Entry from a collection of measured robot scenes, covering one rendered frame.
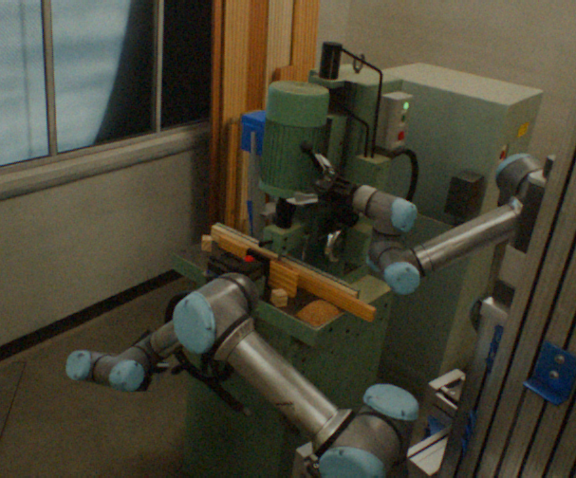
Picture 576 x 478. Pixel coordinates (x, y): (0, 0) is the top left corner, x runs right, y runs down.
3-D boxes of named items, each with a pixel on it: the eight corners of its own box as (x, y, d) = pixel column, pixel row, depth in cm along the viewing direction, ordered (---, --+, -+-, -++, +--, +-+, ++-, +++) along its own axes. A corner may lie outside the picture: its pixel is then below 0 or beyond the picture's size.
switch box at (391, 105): (372, 144, 206) (380, 94, 199) (389, 139, 213) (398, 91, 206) (389, 150, 203) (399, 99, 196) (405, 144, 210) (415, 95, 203)
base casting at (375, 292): (189, 313, 219) (190, 290, 215) (296, 262, 260) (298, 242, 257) (292, 375, 195) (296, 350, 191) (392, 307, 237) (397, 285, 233)
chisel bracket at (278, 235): (261, 251, 205) (264, 227, 201) (289, 239, 215) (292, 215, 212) (279, 260, 201) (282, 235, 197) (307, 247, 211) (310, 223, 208)
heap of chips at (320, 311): (293, 314, 190) (294, 306, 188) (319, 300, 199) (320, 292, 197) (316, 326, 185) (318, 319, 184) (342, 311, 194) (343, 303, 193)
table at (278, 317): (148, 278, 211) (149, 261, 209) (215, 250, 233) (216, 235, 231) (293, 361, 179) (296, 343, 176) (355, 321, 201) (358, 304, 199)
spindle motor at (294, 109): (246, 186, 196) (255, 83, 183) (284, 174, 209) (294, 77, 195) (291, 205, 187) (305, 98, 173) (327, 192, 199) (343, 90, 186)
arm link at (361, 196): (384, 198, 168) (368, 225, 167) (369, 193, 171) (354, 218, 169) (376, 184, 162) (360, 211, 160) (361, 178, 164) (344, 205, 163)
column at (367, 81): (283, 270, 234) (306, 68, 203) (320, 252, 250) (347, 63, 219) (333, 295, 222) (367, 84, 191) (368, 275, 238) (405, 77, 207)
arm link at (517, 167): (482, 358, 177) (522, 169, 153) (462, 327, 190) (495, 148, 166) (524, 356, 179) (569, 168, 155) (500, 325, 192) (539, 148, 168)
